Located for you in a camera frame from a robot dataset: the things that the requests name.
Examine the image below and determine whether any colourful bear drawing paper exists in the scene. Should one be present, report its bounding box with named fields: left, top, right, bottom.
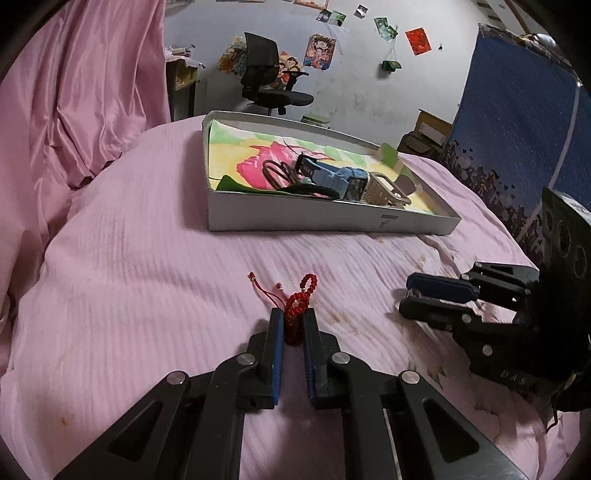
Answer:
left=207, top=120, right=437, bottom=215

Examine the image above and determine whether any blue starry fabric wardrobe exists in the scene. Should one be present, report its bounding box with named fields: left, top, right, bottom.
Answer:
left=440, top=24, right=590, bottom=264

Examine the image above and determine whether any red square wall paper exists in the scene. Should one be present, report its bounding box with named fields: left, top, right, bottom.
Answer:
left=405, top=27, right=432, bottom=56

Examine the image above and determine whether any blue kids smartwatch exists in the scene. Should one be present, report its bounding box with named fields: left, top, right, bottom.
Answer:
left=294, top=154, right=370, bottom=201

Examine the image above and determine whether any grey shallow box tray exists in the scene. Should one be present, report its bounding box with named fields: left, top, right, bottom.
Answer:
left=202, top=111, right=461, bottom=235

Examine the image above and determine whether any red braided bracelet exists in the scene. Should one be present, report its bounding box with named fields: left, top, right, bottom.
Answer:
left=247, top=271, right=320, bottom=345

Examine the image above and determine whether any black hair band in tray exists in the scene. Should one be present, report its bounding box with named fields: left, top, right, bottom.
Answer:
left=277, top=183, right=339, bottom=200

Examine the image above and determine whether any cardboard box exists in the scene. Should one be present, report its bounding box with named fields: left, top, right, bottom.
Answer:
left=415, top=109, right=453, bottom=147

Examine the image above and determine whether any brown cord bead necklace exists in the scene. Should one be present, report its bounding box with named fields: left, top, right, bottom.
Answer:
left=261, top=158, right=302, bottom=191

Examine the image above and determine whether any grey square hair claw clip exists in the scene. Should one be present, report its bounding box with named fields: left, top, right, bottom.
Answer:
left=362, top=172, right=417, bottom=208

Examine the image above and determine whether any pink floral bed sheet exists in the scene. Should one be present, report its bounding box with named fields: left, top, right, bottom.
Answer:
left=1, top=118, right=580, bottom=479

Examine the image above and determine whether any anime character poster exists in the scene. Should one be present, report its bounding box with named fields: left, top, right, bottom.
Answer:
left=303, top=34, right=337, bottom=71

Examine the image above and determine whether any green hanging wall pouch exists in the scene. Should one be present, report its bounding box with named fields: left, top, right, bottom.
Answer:
left=381, top=60, right=402, bottom=73

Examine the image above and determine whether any black office chair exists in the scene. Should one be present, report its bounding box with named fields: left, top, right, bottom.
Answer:
left=240, top=32, right=315, bottom=116

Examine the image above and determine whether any wooden desk with clutter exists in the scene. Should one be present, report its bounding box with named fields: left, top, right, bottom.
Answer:
left=164, top=44, right=205, bottom=122

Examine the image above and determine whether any green plastic stool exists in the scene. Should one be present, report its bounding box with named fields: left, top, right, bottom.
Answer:
left=301, top=113, right=331, bottom=128

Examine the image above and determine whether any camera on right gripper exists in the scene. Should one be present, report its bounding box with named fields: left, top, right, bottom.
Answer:
left=540, top=187, right=590, bottom=323

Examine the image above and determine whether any pink satin curtain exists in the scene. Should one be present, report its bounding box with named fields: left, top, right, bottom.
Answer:
left=1, top=1, right=169, bottom=314

